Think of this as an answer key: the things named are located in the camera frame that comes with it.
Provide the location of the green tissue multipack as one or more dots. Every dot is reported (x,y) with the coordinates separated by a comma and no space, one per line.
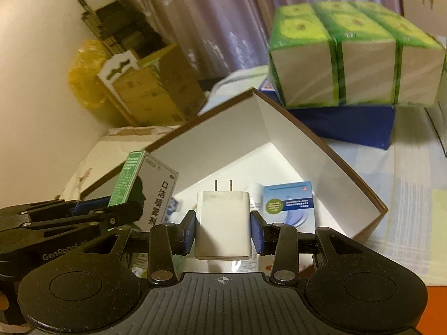
(349,66)

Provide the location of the red printed cardboard sheet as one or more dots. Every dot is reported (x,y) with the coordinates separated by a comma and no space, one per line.
(436,300)

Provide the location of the green medicine box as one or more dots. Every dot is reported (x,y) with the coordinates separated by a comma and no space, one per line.
(157,188)

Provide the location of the brown cardboard box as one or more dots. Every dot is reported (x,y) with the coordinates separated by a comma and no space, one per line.
(297,153)

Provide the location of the blue and white medicine box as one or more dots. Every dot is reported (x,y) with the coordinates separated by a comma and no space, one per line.
(290,206)

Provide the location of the yellow plastic bag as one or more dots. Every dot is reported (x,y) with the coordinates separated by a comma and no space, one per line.
(83,83)

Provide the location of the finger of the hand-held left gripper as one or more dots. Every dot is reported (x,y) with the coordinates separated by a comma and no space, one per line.
(89,205)
(118,213)

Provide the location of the cream printed bedsheet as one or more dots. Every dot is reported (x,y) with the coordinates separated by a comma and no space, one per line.
(101,153)

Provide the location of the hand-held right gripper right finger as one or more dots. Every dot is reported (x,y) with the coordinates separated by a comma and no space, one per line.
(256,232)

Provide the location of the black folding step ladder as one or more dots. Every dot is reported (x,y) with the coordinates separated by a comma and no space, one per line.
(111,17)

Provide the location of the white wooden chair back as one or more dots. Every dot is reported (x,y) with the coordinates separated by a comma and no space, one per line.
(118,66)

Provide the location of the dark blue box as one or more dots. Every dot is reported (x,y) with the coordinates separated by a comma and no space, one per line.
(349,125)

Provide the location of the white charger plug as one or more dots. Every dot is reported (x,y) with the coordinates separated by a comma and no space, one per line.
(223,223)

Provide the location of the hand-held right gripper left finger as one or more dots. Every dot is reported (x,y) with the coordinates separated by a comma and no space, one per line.
(188,232)

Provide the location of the purple patterned curtain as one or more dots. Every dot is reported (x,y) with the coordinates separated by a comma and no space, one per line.
(227,14)

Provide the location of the plain cardboard box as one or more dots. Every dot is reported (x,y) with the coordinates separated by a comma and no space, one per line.
(164,87)

